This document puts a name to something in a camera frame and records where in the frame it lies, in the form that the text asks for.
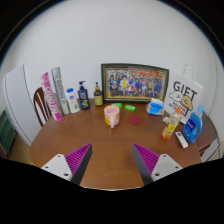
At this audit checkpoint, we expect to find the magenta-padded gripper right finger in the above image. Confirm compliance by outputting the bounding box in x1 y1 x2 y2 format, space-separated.
131 143 184 186

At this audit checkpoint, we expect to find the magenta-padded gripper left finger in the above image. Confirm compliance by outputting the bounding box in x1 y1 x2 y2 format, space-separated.
40 142 94 186

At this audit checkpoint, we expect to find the orange-capped clear drink bottle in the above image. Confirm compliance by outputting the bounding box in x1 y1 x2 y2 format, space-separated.
161 112 180 141

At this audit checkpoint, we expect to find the white remote control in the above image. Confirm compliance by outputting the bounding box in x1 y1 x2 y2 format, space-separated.
175 131 189 149

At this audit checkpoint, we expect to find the flat round red coaster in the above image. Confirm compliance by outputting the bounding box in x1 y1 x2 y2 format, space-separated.
128 115 143 126

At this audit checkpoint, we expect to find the blue tissue pack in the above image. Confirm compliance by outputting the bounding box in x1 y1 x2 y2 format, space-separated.
145 97 166 117

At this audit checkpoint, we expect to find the blue detergent bottle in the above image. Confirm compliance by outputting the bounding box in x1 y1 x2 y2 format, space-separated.
181 104 205 144

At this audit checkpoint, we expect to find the white blue-capped bottle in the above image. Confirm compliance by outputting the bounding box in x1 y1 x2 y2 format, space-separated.
65 87 81 114

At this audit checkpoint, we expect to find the pink patterned mug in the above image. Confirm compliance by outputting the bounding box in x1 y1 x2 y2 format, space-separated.
103 105 121 129

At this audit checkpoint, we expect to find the dark blue pump bottle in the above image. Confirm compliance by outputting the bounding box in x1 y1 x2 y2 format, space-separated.
77 80 91 111

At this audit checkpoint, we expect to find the brown wooden chair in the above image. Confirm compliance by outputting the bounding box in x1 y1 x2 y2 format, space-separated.
32 86 53 128

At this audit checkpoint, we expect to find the brown yellow-labelled pump bottle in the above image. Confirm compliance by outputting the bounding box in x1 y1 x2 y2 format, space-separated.
93 81 104 107

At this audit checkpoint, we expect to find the tall pink box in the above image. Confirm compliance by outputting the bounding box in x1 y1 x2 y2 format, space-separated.
40 71 63 122

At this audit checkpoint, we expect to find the green crate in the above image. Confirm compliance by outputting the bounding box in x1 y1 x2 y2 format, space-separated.
0 109 18 156

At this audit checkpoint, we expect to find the dark framed group picture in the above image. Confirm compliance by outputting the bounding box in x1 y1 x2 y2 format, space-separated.
100 63 170 104

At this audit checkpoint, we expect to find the white printed gift bag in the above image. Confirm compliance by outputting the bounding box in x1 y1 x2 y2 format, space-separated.
163 64 204 125

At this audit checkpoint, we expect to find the white flat panel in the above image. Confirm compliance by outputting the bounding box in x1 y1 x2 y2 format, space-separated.
2 64 43 146

